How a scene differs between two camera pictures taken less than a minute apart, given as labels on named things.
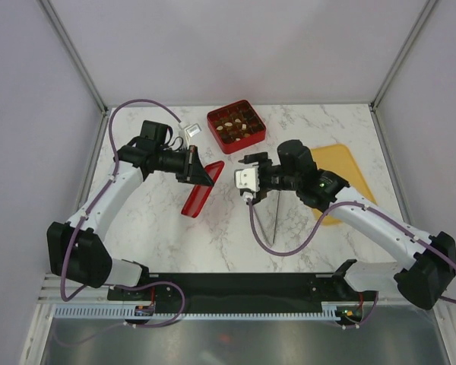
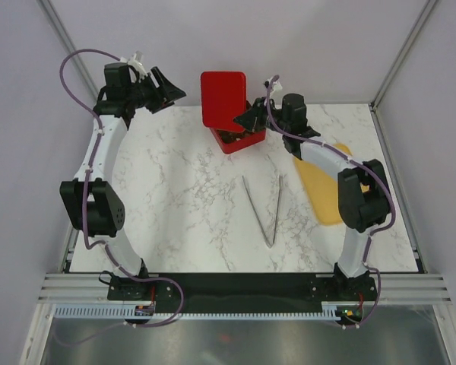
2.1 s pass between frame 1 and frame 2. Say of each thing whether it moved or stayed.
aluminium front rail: stayed
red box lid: moved
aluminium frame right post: stayed
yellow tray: moved
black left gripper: moved
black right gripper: moved
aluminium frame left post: stayed
